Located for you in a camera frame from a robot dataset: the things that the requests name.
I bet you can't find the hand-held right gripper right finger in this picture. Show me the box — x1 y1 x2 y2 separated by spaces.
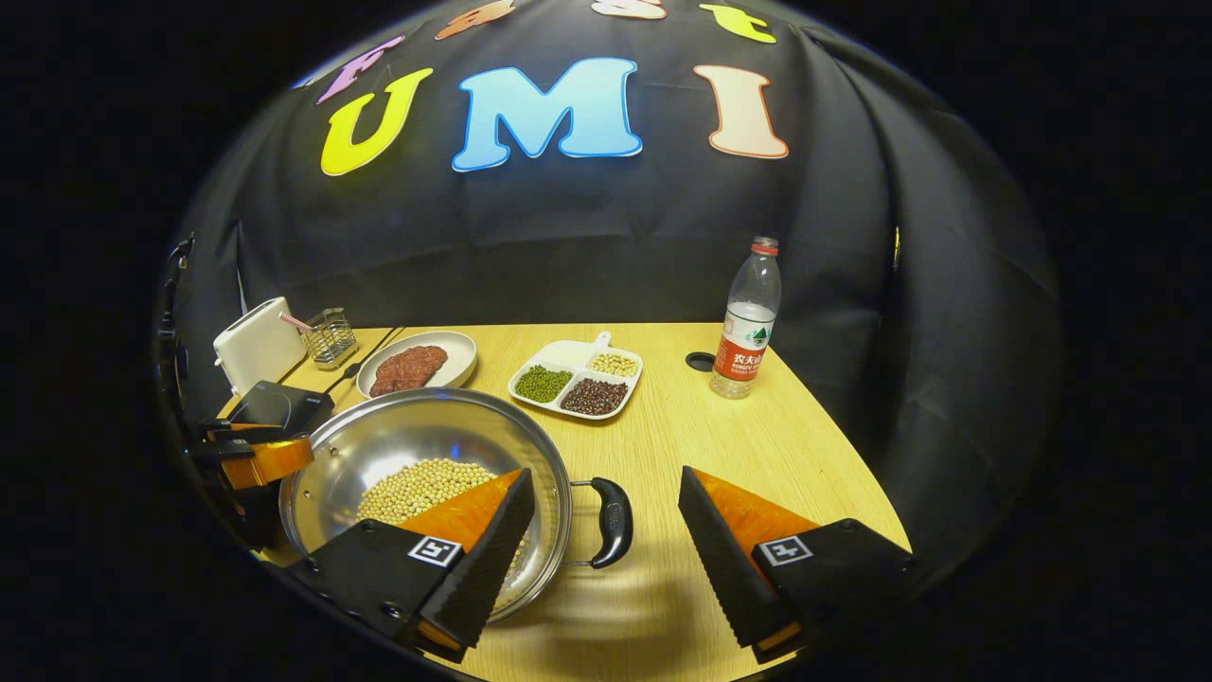
678 465 915 664

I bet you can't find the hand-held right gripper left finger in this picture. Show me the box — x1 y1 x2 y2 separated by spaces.
287 467 537 664

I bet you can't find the black induction cooktop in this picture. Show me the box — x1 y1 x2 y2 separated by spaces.
227 381 335 437

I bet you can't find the steel pot with black handles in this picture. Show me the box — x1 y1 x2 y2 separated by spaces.
278 386 634 624

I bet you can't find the white toaster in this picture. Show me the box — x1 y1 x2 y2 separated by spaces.
213 296 309 397

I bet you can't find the pile of soybeans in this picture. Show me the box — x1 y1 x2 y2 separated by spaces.
357 458 527 569

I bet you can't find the heap of green beans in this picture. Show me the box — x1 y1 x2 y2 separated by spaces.
514 365 574 404

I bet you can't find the heap of dark red beans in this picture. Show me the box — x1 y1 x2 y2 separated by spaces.
561 378 630 417

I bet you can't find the round white plate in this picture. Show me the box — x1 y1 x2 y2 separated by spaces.
356 331 478 400

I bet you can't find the white divided dish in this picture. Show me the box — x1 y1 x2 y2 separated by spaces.
508 332 645 421

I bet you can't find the clear water bottle red label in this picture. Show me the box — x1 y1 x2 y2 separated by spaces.
710 237 783 400

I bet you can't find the black backdrop cloth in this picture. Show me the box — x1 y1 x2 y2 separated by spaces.
161 0 1061 569

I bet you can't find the black power cable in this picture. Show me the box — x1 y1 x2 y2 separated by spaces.
322 327 403 394

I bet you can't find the wire mesh basket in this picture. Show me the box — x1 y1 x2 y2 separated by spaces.
305 307 359 370

